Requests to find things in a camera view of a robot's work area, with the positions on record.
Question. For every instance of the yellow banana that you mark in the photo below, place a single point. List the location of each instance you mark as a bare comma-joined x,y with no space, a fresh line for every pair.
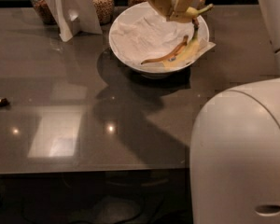
189,14
184,50

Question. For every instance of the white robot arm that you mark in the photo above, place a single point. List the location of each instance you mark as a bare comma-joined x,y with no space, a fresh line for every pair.
234,153

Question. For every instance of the white ceramic bowl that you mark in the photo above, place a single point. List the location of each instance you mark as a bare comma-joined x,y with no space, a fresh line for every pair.
140,33

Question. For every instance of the white paper liner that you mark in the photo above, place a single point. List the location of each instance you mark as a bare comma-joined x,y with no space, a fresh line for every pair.
150,44

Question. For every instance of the middle glass jar of grains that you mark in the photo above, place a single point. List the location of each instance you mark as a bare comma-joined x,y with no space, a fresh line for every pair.
104,10

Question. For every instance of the white folded card stand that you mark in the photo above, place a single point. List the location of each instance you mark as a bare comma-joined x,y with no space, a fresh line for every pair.
74,16

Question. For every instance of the left glass jar of nuts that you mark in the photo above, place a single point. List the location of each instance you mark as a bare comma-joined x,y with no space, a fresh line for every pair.
42,10

